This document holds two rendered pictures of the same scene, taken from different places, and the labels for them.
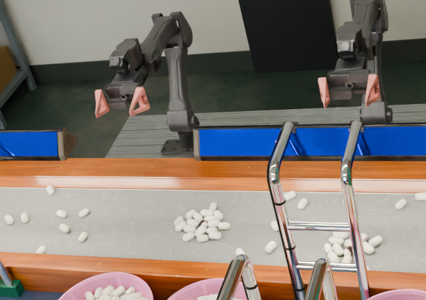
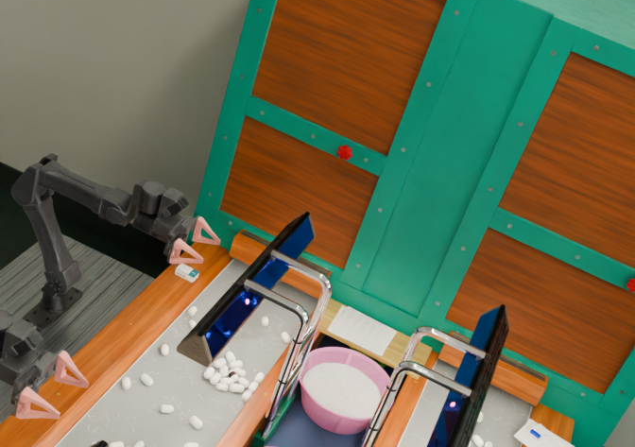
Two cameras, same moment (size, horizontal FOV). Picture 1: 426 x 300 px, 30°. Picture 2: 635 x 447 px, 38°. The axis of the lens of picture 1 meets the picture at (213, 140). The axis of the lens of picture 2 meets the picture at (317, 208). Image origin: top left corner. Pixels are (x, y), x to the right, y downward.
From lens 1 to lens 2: 232 cm
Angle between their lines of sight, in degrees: 83
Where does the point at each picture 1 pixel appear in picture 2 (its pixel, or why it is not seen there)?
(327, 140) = (266, 277)
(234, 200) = (94, 428)
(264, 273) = (236, 435)
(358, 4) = (54, 171)
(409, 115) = (25, 274)
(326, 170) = (116, 344)
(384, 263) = (254, 365)
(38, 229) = not seen: outside the picture
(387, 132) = (285, 247)
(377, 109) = (75, 270)
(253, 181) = (84, 399)
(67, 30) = not seen: outside the picture
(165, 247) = not seen: outside the picture
